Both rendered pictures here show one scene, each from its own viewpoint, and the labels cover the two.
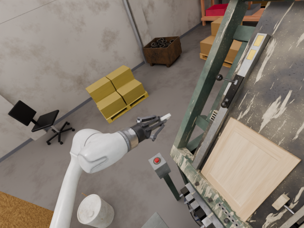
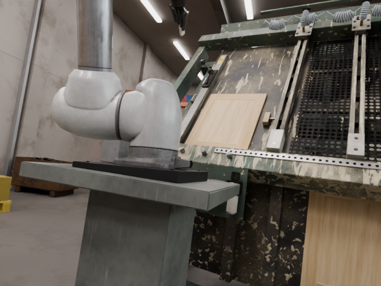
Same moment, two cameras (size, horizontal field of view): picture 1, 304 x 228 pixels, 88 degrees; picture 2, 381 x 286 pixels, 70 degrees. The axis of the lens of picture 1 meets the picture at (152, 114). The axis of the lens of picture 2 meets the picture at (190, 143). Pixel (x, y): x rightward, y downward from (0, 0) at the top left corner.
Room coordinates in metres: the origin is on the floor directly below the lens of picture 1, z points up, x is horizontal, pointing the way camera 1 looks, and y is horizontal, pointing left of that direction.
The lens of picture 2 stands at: (-0.53, 0.97, 0.80)
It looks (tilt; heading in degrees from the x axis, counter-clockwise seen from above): 4 degrees up; 311
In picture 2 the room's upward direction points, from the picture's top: 8 degrees clockwise
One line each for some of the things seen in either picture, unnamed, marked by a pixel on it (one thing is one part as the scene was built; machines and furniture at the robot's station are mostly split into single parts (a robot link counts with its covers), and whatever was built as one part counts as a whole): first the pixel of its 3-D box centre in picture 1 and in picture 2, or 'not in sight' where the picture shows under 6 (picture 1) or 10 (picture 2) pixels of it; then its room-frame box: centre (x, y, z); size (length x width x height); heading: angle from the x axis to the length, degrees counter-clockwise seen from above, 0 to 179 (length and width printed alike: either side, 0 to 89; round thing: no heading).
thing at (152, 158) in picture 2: not in sight; (158, 158); (0.10, 0.40, 0.80); 0.22 x 0.18 x 0.06; 20
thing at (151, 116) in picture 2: not in sight; (153, 114); (0.13, 0.41, 0.94); 0.18 x 0.16 x 0.22; 41
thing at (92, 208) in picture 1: (95, 210); not in sight; (0.89, 1.10, 0.24); 0.32 x 0.30 x 0.47; 24
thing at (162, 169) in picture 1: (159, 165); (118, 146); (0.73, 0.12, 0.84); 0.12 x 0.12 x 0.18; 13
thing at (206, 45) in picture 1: (230, 41); not in sight; (3.14, -2.25, 0.36); 1.28 x 0.97 x 0.71; 26
